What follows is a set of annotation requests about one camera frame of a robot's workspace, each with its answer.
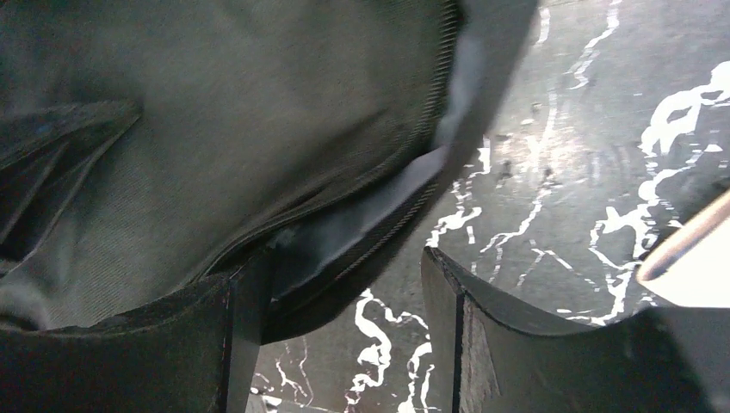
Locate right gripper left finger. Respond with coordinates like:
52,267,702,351
1,257,271,412

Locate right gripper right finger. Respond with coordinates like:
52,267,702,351
421,247,729,412

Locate black student backpack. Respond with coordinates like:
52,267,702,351
1,1,538,336

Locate beige snap wallet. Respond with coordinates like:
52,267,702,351
636,192,729,309

